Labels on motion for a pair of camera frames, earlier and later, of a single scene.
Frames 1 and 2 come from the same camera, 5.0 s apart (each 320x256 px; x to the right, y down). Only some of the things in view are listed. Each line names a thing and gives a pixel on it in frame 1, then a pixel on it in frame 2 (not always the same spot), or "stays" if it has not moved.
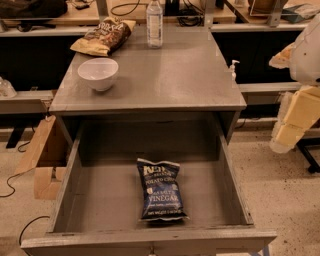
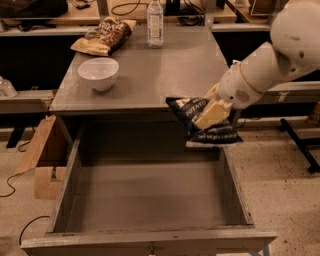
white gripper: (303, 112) -> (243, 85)
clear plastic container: (6, 89) stays
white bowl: (100, 72) stays
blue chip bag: (161, 197) -> (219, 132)
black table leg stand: (303, 144) stays
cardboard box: (49, 157) stays
